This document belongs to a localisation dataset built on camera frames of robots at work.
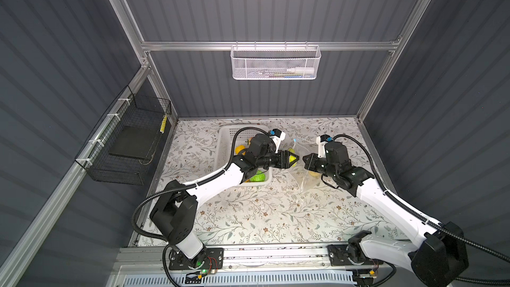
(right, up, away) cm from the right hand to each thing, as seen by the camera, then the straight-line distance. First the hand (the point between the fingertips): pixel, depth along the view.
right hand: (305, 158), depth 81 cm
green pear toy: (-7, +1, -7) cm, 10 cm away
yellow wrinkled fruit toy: (+2, -5, -8) cm, 9 cm away
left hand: (-5, +1, -3) cm, 6 cm away
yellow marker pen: (-60, +15, +2) cm, 61 cm away
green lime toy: (-19, -9, +7) cm, 22 cm away
